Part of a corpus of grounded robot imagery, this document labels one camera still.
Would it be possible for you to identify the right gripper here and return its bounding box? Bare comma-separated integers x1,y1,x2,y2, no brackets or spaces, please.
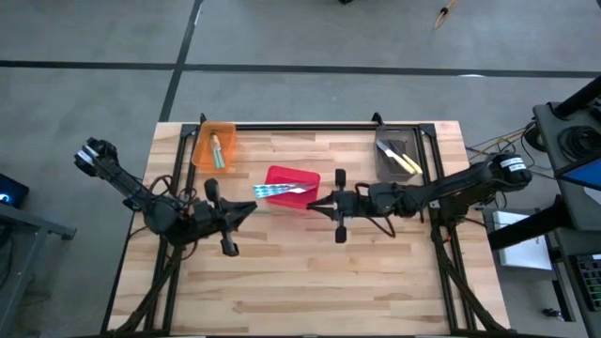
307,168,353,244

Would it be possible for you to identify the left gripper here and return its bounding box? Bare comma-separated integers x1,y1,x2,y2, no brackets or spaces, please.
204,177,258,257

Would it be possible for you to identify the cream handled table knife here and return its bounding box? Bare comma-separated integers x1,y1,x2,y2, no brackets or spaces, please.
377,139,410,175
389,140,424,176

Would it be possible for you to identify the pink-red plastic bin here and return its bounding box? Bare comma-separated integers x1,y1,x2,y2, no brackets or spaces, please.
263,164,323,210

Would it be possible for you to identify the orange plastic bin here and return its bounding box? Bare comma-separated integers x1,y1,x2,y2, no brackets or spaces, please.
191,120,239,174

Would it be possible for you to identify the grey plastic bin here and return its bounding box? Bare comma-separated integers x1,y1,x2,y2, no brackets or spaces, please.
374,125,424,183

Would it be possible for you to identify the white box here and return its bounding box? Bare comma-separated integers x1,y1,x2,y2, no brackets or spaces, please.
491,209,554,272

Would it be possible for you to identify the grey metal stand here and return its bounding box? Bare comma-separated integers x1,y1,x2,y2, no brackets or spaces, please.
0,200,79,338

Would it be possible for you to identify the grey equipment cart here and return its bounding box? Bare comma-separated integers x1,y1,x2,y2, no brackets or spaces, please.
486,74,601,254

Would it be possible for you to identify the dark device with blue light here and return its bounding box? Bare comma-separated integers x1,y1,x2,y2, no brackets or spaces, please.
0,172,30,210

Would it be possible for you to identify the small black object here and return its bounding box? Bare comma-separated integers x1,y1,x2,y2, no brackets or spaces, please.
541,306,565,324

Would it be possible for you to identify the blue panel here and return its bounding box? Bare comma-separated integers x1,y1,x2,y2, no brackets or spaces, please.
561,158,601,192

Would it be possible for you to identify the keyboard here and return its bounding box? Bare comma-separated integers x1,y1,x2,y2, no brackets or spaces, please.
573,253,601,313

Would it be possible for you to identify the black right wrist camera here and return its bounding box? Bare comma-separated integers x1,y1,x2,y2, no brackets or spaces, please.
350,190,375,218

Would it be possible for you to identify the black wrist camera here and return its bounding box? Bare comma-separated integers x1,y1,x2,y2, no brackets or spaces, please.
350,190,375,218
187,200,211,227

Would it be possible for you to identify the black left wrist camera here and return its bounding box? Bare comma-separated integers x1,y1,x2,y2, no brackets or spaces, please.
187,200,211,227

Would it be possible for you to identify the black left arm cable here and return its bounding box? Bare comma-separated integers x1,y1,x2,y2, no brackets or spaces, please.
140,173,198,262

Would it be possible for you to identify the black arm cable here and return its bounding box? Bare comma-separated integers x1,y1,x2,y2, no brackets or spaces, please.
140,173,198,262
354,182,395,238

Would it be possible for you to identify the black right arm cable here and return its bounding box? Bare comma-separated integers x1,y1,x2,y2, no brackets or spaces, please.
354,182,395,238

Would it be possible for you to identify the black aluminium table frame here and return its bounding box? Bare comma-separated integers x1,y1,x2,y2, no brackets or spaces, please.
100,112,508,338

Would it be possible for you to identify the coloured cable bundle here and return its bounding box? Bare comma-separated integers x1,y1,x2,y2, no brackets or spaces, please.
464,122,560,163

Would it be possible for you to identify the black cable coil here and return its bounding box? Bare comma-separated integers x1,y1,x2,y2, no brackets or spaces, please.
557,125,601,163

